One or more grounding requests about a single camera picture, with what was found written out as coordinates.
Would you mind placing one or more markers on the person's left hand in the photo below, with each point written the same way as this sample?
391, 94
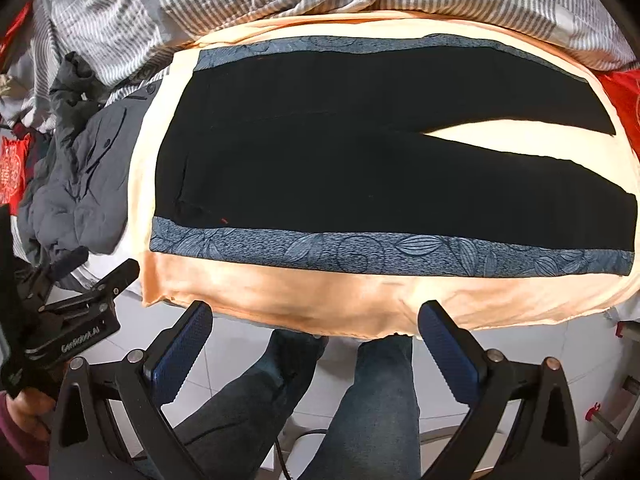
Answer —
27, 412

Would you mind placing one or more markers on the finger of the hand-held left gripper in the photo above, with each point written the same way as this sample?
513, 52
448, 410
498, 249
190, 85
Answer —
67, 260
107, 282

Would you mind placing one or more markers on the person's left forearm purple sleeve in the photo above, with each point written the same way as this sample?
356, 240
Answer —
15, 452

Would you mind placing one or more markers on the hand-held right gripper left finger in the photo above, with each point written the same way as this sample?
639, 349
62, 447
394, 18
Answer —
182, 355

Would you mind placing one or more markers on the black pants with blue band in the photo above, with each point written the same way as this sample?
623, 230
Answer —
350, 175

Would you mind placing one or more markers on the dark grey jacket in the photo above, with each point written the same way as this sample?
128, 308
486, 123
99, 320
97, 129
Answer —
80, 170

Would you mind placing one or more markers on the red printed cloth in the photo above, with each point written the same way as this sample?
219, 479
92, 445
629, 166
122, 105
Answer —
624, 97
15, 27
12, 170

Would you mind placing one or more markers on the person's left leg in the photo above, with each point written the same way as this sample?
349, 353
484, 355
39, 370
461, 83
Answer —
250, 400

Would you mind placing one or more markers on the grey striped duvet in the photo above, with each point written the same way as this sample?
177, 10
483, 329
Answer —
250, 5

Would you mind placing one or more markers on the metal frame with red clips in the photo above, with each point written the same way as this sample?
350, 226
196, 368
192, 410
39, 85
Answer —
607, 412

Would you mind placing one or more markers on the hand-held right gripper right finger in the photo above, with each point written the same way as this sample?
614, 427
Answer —
447, 355

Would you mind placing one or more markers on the person's right leg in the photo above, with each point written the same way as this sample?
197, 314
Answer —
372, 410

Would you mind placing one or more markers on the person's leg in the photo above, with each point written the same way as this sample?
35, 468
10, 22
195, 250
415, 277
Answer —
372, 410
250, 400

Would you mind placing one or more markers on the peach bed sheet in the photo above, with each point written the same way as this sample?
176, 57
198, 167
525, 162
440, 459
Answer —
310, 300

